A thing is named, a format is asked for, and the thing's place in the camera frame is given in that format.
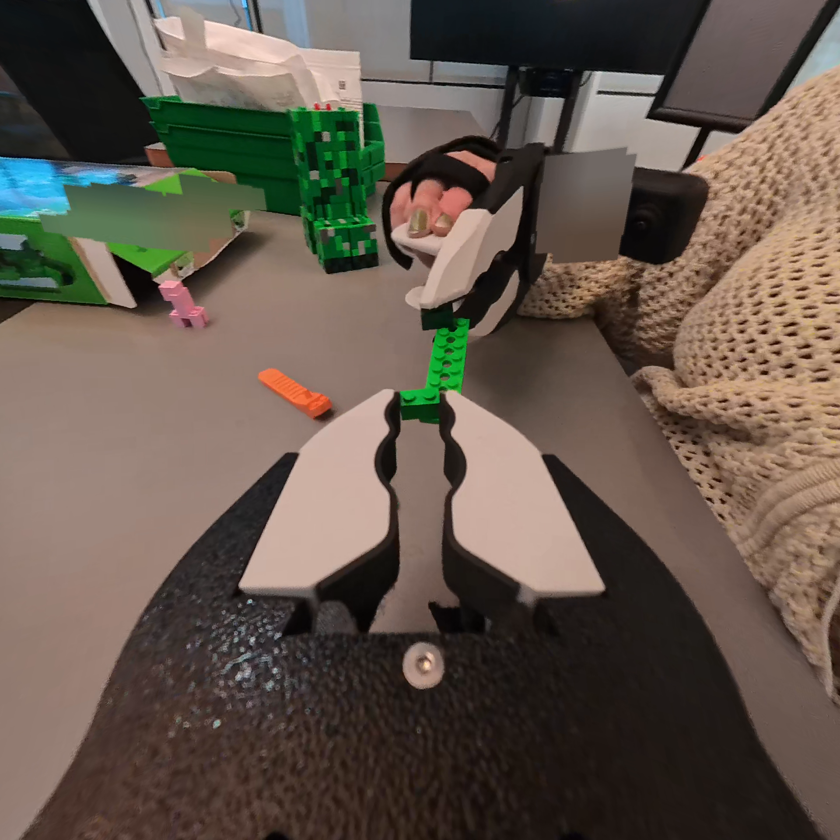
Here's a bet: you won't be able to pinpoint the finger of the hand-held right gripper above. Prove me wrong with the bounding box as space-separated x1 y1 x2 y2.
459 187 527 339
418 209 492 311

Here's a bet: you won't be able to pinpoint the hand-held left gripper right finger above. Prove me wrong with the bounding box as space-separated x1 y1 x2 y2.
440 392 606 608

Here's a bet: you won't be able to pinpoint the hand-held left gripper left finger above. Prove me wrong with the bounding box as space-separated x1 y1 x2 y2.
238 389 401 601

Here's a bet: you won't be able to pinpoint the wide green lego plate with holes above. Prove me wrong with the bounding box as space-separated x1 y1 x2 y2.
424 318 472 395

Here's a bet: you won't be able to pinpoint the small bright green lego brick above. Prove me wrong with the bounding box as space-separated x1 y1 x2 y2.
399 388 444 423

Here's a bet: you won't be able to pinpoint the green pixelated lego model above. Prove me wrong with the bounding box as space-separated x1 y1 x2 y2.
289 104 385 275

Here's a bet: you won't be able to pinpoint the pink lego pig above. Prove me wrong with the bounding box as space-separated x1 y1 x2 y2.
157 280 210 330

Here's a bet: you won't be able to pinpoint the green lego box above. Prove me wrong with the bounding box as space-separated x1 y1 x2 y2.
0 156 250 308

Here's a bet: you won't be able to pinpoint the person's right hand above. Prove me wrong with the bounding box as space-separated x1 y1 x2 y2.
390 150 496 238

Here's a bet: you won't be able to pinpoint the orange brick separator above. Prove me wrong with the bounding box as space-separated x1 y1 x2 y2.
258 369 333 420

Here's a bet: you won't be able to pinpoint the tilted dark monitor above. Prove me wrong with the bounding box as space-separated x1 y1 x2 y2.
646 0 840 135

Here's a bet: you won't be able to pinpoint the large black monitor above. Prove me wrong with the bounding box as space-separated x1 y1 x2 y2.
410 0 713 152

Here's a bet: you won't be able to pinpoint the cream knit sweater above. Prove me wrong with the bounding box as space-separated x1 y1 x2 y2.
630 315 840 703

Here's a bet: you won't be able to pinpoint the white paper bags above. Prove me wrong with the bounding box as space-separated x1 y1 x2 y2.
154 14 363 122

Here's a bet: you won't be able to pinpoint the black flat panel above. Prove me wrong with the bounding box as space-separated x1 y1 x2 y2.
0 0 158 165

